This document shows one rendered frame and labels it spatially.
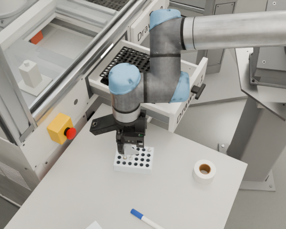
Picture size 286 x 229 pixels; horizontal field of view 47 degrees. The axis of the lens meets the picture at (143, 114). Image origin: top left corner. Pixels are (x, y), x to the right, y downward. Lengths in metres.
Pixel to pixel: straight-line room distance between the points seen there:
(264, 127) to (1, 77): 1.13
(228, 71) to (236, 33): 1.74
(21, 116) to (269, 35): 0.65
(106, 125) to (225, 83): 1.58
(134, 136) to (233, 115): 1.42
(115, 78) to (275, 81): 0.80
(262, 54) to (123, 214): 0.77
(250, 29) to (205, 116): 1.51
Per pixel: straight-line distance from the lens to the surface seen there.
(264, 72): 1.35
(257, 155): 1.76
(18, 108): 0.92
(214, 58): 2.33
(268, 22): 0.74
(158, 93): 0.77
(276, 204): 2.00
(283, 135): 1.63
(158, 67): 0.77
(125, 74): 0.76
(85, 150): 1.16
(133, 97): 0.77
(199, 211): 1.05
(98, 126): 0.93
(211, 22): 0.75
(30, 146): 1.03
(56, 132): 1.04
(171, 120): 1.05
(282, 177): 2.09
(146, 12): 1.40
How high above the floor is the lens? 1.73
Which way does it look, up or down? 52 degrees down
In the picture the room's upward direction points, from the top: 1 degrees counter-clockwise
